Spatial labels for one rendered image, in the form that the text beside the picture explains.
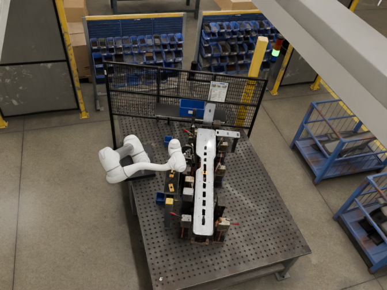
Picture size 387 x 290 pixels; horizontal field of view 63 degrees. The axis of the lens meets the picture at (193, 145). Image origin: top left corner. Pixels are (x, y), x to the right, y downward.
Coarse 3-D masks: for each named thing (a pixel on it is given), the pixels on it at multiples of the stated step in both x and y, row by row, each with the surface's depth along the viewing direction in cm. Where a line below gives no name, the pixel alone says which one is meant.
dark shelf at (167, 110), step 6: (156, 108) 390; (162, 108) 392; (168, 108) 393; (174, 108) 394; (156, 114) 383; (162, 114) 385; (168, 114) 386; (174, 114) 387; (216, 114) 394; (222, 114) 396; (198, 120) 387; (222, 120) 388
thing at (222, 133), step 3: (216, 129) 380; (216, 132) 377; (219, 132) 377; (222, 132) 378; (225, 132) 378; (231, 132) 379; (234, 132) 380; (237, 132) 380; (219, 135) 374; (222, 135) 374; (225, 135) 375; (228, 135) 375; (231, 135) 376; (234, 135) 376
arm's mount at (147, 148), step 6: (144, 144) 355; (150, 144) 357; (144, 150) 355; (150, 150) 357; (126, 156) 350; (150, 156) 357; (126, 162) 349; (132, 162) 351; (150, 162) 356; (132, 174) 351; (138, 174) 353; (144, 174) 354; (150, 174) 356; (126, 180) 351
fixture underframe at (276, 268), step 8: (120, 144) 479; (280, 264) 355; (288, 264) 344; (256, 272) 346; (264, 272) 347; (272, 272) 350; (280, 272) 364; (224, 280) 336; (232, 280) 337; (240, 280) 338; (200, 288) 328; (208, 288) 329; (216, 288) 332
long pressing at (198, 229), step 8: (200, 128) 379; (200, 136) 369; (208, 136) 371; (200, 144) 361; (208, 144) 362; (200, 152) 353; (208, 152) 354; (208, 160) 346; (200, 168) 337; (208, 168) 339; (200, 176) 330; (208, 176) 331; (200, 184) 323; (208, 184) 324; (200, 192) 317; (208, 192) 318; (200, 200) 310; (208, 200) 311; (200, 208) 304; (208, 208) 305; (200, 216) 298; (208, 216) 299; (200, 224) 293; (208, 224) 293; (200, 232) 287; (208, 232) 288
